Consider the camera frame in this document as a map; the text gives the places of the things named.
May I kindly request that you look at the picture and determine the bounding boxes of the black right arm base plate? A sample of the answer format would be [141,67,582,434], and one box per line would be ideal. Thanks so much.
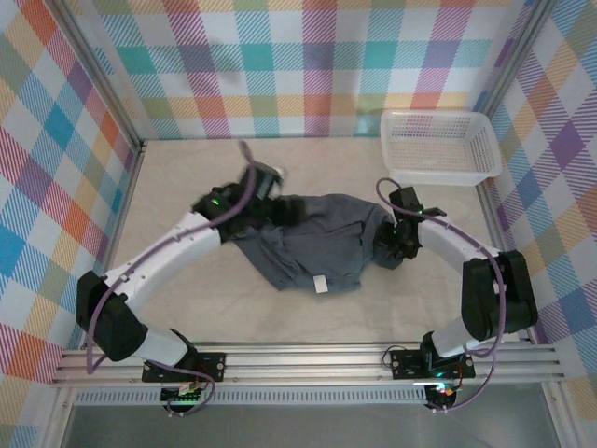
[389,347,477,380]

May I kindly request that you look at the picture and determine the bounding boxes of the slotted grey cable duct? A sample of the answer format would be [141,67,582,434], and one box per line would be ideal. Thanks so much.
[74,389,428,406]

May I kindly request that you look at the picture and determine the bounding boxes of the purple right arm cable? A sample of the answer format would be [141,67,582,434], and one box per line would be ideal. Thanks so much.
[375,176,509,414]

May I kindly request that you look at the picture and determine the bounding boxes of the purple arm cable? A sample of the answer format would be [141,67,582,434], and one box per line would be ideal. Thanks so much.
[375,176,509,414]
[86,138,263,417]

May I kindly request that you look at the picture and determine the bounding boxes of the aluminium mounting rail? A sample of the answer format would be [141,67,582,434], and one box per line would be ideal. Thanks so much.
[50,343,563,386]

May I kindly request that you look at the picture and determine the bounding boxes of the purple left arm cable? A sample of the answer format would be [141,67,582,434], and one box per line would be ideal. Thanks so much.
[86,138,263,417]

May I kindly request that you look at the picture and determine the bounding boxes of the aluminium frame bar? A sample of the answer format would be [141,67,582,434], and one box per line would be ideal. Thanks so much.
[475,0,561,122]
[540,382,575,448]
[44,0,148,158]
[41,385,78,448]
[81,142,148,351]

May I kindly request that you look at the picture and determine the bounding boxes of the white plastic mesh basket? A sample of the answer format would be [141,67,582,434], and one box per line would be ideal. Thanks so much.
[380,110,504,188]

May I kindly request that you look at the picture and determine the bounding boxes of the grey t-shirt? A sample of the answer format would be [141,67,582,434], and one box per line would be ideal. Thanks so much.
[218,190,405,295]

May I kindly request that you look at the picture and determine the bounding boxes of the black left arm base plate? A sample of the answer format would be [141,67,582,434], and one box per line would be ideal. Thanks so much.
[142,352,228,382]

